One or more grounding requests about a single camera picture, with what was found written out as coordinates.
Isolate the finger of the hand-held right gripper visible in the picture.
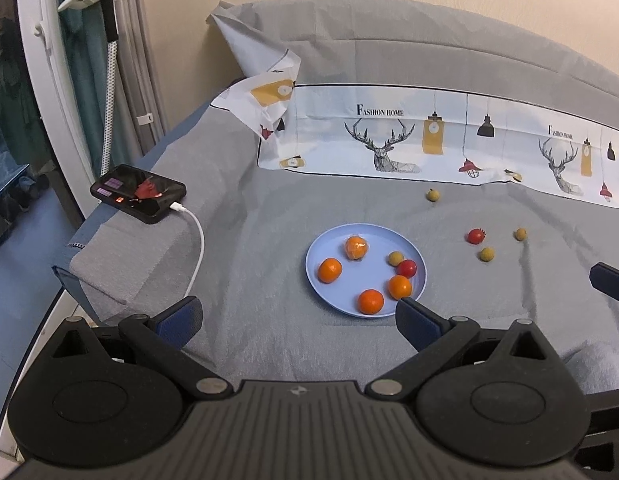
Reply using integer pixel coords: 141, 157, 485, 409
589, 262, 619, 307
587, 390, 619, 433

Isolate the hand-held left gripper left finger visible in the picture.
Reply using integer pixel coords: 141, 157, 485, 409
52, 296, 235, 402

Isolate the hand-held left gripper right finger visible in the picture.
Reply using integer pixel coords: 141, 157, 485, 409
364, 298, 553, 402

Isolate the small orange tangerine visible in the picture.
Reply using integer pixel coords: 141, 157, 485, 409
358, 288, 385, 316
387, 275, 413, 299
317, 257, 343, 284

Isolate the blue plate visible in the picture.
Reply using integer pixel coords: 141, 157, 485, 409
305, 223, 430, 318

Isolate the plastic-wrapped small tangerine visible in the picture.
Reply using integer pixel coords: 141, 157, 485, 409
344, 234, 370, 262

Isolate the black smartphone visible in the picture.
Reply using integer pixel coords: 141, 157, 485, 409
90, 164, 186, 225

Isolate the white printed cloth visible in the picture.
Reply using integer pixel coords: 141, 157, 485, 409
206, 0, 619, 211

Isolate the grey curtain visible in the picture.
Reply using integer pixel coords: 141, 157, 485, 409
114, 0, 170, 153

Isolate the white charging cable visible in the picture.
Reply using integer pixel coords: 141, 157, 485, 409
172, 202, 206, 302

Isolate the white door frame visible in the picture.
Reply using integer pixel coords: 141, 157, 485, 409
14, 0, 108, 221

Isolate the garment steamer with spotted hose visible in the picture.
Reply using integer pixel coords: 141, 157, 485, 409
72, 0, 121, 173

